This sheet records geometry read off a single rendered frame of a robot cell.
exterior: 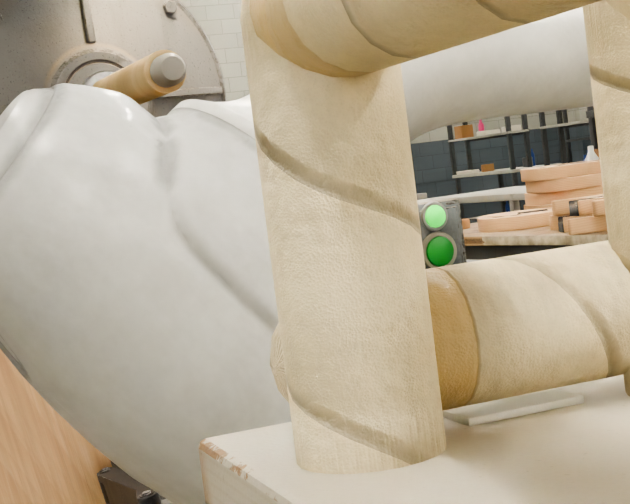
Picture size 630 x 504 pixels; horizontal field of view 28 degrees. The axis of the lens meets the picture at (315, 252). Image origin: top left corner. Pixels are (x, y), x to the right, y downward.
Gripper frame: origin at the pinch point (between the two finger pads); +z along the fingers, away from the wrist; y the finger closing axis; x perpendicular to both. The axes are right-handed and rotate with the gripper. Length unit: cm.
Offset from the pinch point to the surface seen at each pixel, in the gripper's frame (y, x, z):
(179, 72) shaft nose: 9.5, 23.8, 7.1
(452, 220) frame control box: 39.5, 3.8, 29.3
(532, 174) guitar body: 222, -28, 303
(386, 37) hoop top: -10, 20, -62
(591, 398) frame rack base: -4, 11, -56
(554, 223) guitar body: 186, -37, 241
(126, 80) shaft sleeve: 7.5, 24.6, 14.3
